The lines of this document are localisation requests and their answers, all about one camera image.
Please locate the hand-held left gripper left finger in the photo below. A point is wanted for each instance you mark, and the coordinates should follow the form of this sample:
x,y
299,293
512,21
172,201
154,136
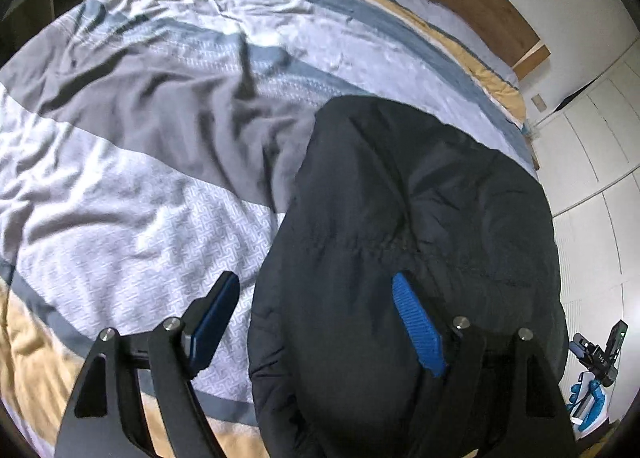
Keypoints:
x,y
215,325

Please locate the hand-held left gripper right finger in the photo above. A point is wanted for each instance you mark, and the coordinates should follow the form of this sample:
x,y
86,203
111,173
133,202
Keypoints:
x,y
417,328

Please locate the beige wall switch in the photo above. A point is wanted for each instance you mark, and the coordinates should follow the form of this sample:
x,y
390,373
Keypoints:
x,y
539,102

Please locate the white wardrobe doors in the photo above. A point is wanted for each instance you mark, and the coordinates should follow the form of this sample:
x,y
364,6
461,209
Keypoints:
x,y
595,177

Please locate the striped duvet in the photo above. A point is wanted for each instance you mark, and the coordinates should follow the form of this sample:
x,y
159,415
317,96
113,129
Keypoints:
x,y
125,162

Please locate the black puffer jacket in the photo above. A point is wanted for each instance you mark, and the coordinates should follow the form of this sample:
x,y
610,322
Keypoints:
x,y
425,218

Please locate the person's right hand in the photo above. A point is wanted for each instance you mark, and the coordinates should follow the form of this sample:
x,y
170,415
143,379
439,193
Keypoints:
x,y
590,400

